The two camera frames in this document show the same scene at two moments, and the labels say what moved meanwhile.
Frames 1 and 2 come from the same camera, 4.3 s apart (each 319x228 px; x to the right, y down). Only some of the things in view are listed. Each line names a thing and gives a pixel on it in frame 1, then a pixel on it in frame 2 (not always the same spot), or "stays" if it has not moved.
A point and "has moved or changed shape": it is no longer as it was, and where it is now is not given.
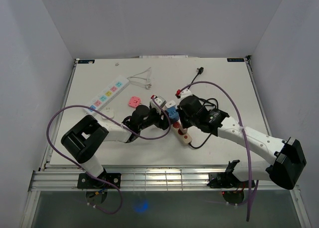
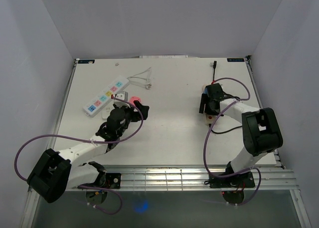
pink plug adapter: (134, 102) stays
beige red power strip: (185, 137) has moved or changed shape
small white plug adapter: (108, 113) stays
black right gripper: (185, 125) -> (204, 98)
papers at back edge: (162, 56) stays
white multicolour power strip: (103, 97) stays
